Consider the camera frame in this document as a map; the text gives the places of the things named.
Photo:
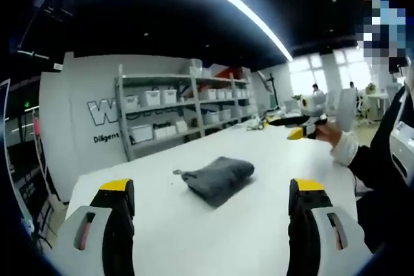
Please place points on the grey towel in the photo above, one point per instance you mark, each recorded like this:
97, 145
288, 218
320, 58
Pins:
220, 179

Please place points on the white storage bin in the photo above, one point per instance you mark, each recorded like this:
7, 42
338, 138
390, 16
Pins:
141, 133
169, 96
152, 97

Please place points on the white chest-worn device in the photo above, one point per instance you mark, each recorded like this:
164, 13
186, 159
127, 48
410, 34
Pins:
402, 146

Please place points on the grey metal shelving unit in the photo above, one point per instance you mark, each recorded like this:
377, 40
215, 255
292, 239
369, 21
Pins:
155, 111
223, 101

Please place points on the black equipment rack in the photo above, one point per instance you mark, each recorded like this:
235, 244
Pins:
29, 166

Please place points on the black tripod stand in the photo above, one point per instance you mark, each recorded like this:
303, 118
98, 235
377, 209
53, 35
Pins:
271, 88

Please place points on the white office chair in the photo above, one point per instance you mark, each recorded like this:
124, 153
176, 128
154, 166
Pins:
363, 108

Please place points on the long ceiling light strip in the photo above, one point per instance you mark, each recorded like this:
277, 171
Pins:
239, 4

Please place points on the person's dark jacket torso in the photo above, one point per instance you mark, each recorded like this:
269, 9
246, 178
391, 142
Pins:
386, 172

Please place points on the white office desk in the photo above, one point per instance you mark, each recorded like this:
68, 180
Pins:
378, 101

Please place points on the person's right hand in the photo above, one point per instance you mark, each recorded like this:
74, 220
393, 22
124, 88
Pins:
330, 133

